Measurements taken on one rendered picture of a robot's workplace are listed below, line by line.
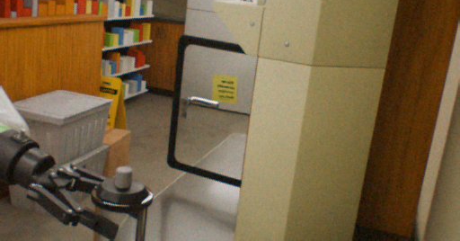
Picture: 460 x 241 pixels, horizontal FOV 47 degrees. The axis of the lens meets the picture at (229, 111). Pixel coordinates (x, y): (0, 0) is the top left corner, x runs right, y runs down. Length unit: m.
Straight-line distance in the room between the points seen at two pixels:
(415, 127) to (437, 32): 0.25
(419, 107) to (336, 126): 0.35
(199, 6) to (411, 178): 5.06
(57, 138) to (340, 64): 2.41
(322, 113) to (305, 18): 0.20
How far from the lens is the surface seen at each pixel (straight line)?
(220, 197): 1.57
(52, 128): 3.30
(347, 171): 1.22
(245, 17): 1.10
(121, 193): 0.94
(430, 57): 1.43
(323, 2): 1.07
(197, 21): 6.35
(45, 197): 0.97
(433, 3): 1.43
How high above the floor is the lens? 1.56
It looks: 14 degrees down
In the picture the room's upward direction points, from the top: 7 degrees clockwise
